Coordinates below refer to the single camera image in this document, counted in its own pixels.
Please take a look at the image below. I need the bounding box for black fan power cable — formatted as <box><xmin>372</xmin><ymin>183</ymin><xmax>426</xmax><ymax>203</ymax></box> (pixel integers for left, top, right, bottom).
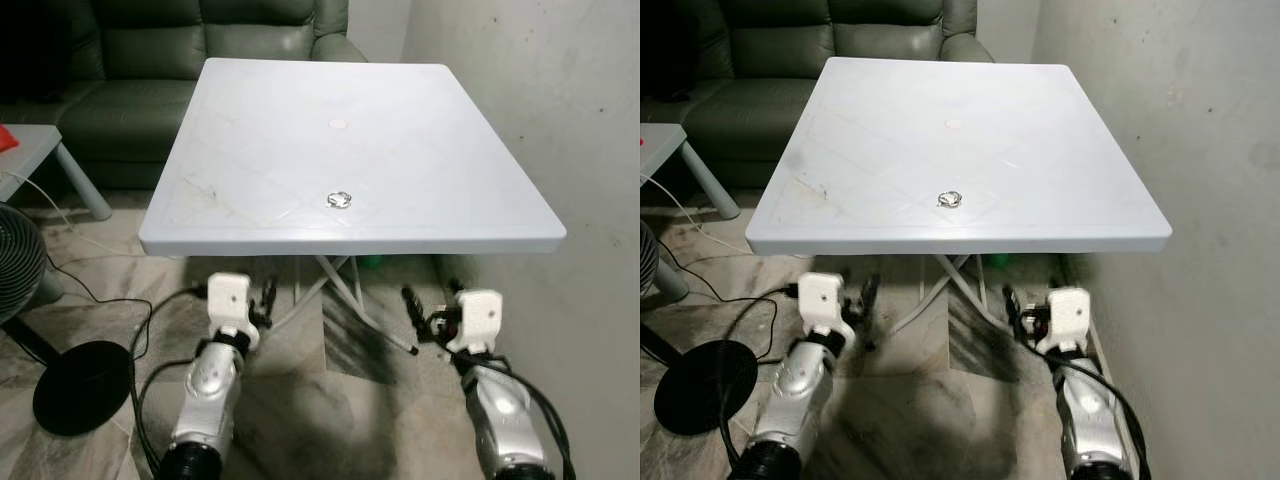
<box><xmin>44</xmin><ymin>254</ymin><xmax>155</xmax><ymax>363</ymax></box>
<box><xmin>655</xmin><ymin>238</ymin><xmax>781</xmax><ymax>351</ymax></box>

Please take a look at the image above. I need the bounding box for black standing fan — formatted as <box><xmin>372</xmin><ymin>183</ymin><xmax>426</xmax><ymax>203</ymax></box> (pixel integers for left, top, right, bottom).
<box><xmin>0</xmin><ymin>202</ymin><xmax>134</xmax><ymax>437</ymax></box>
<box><xmin>640</xmin><ymin>220</ymin><xmax>759</xmax><ymax>437</ymax></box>

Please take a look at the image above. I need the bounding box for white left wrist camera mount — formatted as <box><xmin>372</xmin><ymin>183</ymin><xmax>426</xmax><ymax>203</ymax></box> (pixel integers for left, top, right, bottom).
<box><xmin>206</xmin><ymin>272</ymin><xmax>262</xmax><ymax>351</ymax></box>
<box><xmin>797</xmin><ymin>272</ymin><xmax>857</xmax><ymax>351</ymax></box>

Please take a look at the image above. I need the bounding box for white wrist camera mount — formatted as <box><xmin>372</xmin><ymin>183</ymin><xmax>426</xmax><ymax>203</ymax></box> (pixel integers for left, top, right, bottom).
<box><xmin>1035</xmin><ymin>286</ymin><xmax>1092</xmax><ymax>357</ymax></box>
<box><xmin>446</xmin><ymin>289</ymin><xmax>505</xmax><ymax>357</ymax></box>
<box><xmin>797</xmin><ymin>272</ymin><xmax>857</xmax><ymax>351</ymax></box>
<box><xmin>206</xmin><ymin>272</ymin><xmax>262</xmax><ymax>351</ymax></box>

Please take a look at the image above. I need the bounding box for small grey side table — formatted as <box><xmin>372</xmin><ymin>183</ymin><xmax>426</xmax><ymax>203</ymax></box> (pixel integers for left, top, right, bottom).
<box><xmin>0</xmin><ymin>124</ymin><xmax>114</xmax><ymax>222</ymax></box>
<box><xmin>640</xmin><ymin>122</ymin><xmax>742</xmax><ymax>221</ymax></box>

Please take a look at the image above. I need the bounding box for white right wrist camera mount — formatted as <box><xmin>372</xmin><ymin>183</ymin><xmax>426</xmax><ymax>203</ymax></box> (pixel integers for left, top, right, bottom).
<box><xmin>1035</xmin><ymin>286</ymin><xmax>1092</xmax><ymax>357</ymax></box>
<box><xmin>446</xmin><ymin>289</ymin><xmax>505</xmax><ymax>357</ymax></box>

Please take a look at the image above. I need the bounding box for green leather sofa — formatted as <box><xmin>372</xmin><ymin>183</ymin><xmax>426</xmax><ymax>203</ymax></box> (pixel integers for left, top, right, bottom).
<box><xmin>0</xmin><ymin>0</ymin><xmax>368</xmax><ymax>191</ymax></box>
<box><xmin>640</xmin><ymin>0</ymin><xmax>997</xmax><ymax>191</ymax></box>

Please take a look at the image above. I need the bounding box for white plastic folding table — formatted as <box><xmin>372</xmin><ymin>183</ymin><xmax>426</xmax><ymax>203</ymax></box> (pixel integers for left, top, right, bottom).
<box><xmin>745</xmin><ymin>56</ymin><xmax>1174</xmax><ymax>337</ymax></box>
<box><xmin>138</xmin><ymin>57</ymin><xmax>568</xmax><ymax>357</ymax></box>

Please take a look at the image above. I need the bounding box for thin white cable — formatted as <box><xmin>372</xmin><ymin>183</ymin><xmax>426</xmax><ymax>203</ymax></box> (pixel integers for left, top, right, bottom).
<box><xmin>640</xmin><ymin>173</ymin><xmax>749</xmax><ymax>253</ymax></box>
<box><xmin>0</xmin><ymin>168</ymin><xmax>103</xmax><ymax>253</ymax></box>

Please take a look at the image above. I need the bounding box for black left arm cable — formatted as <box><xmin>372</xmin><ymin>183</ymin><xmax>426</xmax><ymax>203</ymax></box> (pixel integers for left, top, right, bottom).
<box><xmin>716</xmin><ymin>285</ymin><xmax>801</xmax><ymax>477</ymax></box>
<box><xmin>131</xmin><ymin>285</ymin><xmax>211</xmax><ymax>479</ymax></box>

